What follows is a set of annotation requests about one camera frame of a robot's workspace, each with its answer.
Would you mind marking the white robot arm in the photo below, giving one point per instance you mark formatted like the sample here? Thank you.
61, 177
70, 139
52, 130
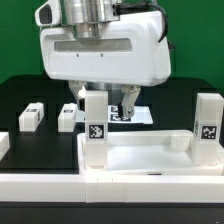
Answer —
87, 17

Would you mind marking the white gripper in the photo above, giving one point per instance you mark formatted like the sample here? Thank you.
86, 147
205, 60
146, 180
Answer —
130, 51

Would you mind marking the white desk top tray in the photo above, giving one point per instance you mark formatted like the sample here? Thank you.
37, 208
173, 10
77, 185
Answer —
165, 152

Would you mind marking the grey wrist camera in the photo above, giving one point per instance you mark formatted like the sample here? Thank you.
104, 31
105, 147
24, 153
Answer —
49, 14

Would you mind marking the fiducial marker sheet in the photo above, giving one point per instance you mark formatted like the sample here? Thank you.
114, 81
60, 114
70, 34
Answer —
142, 115

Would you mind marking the white front fence wall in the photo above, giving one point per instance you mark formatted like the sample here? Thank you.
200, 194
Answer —
115, 189

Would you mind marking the white left fence block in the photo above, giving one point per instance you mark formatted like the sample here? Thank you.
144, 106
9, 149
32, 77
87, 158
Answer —
4, 143

